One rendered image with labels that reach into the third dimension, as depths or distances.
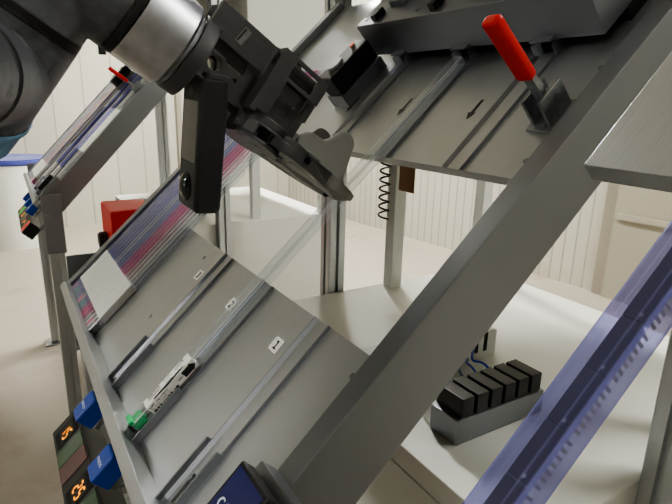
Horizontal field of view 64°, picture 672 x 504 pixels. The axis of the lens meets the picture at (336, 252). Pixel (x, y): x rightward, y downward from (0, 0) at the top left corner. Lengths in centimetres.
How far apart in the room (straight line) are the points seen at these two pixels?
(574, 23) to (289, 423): 41
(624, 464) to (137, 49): 68
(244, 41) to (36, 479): 152
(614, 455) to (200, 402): 51
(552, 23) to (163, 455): 51
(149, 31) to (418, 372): 32
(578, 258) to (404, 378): 310
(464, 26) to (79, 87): 429
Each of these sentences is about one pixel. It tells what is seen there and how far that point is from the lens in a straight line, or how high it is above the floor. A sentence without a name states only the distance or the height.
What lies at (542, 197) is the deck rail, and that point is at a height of 96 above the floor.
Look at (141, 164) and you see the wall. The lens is 493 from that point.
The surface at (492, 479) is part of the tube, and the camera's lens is 17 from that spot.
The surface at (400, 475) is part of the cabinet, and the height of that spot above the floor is 58.
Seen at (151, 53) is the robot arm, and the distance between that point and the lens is 46.
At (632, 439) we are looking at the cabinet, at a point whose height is 62.
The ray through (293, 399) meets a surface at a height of 81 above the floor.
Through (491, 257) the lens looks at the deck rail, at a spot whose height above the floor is 92.
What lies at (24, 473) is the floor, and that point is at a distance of 186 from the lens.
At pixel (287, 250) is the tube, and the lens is 54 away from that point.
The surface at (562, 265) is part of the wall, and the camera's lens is 352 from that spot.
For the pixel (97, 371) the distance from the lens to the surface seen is 67.
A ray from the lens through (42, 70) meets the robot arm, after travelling 46.
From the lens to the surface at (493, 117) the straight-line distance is 54.
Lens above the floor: 103
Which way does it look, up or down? 16 degrees down
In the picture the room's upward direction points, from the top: 1 degrees clockwise
